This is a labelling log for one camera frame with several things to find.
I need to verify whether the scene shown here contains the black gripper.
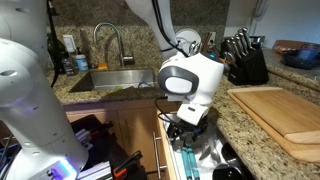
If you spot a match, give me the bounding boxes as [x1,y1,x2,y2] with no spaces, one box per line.
[166,118,210,148]

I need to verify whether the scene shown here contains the wooden drawer with white lining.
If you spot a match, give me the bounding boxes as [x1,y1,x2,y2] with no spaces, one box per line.
[156,109,258,180]

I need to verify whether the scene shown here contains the black kitchen utensil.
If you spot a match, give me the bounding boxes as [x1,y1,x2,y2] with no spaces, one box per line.
[212,142,255,180]

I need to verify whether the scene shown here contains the wooden kitchen cabinet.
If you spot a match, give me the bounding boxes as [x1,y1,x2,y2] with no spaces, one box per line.
[63,98,184,180]

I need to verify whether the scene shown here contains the orange black clamp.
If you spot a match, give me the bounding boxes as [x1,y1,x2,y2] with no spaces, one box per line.
[113,150,144,179]

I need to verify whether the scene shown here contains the black cart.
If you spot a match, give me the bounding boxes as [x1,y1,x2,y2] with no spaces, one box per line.
[69,114,148,180]

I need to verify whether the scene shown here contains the red black hand tool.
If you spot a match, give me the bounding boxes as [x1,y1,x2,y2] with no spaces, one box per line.
[88,120,114,135]

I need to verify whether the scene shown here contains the stainless steel sink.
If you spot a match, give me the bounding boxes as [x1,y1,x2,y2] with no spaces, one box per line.
[68,68,158,94]

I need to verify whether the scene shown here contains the black knife block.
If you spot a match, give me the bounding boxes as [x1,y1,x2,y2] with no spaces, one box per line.
[227,48,270,86]

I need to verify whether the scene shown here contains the small wooden cutting board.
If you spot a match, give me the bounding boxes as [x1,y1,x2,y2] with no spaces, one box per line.
[232,88,320,145]

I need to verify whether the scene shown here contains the aluminium extrusion bars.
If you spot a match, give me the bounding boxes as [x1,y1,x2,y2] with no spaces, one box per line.
[76,160,114,180]

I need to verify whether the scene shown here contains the white utensil holder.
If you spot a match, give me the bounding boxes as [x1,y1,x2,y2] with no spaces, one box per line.
[174,28,214,57]

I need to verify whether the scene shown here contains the white purple blocks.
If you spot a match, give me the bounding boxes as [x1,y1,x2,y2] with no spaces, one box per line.
[74,128,95,152]

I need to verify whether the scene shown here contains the large wooden cutting board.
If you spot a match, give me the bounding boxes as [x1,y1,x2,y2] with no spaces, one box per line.
[227,86,320,164]

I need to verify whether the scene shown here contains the curved steel faucet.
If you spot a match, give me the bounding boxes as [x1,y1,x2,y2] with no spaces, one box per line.
[93,22,136,68]

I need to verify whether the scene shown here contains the dark blue bowl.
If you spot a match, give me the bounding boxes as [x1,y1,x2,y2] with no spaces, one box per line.
[283,49,320,70]

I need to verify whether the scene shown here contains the brown wooden tray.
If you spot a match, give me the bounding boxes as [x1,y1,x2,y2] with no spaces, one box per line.
[272,39,303,55]

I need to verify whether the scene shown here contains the dark hand soap bottle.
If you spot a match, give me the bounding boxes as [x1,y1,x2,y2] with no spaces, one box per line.
[61,49,77,77]

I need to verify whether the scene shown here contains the blue plastic cup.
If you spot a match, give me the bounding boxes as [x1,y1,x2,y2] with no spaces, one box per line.
[297,43,320,61]

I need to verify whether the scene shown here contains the green glass bottle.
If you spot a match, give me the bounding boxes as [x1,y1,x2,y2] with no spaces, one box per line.
[46,32,67,75]

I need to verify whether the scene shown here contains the steel handled knife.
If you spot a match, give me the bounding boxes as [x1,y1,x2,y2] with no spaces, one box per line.
[222,51,236,66]
[236,31,251,54]
[241,26,256,51]
[232,34,246,58]
[225,38,239,61]

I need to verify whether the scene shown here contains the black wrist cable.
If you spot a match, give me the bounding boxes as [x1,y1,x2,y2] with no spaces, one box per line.
[151,0,191,128]

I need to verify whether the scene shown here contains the white wall outlet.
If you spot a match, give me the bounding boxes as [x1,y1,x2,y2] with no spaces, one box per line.
[62,34,77,54]

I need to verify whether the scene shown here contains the thick black cable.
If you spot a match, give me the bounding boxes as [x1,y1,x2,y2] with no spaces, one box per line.
[46,0,60,88]

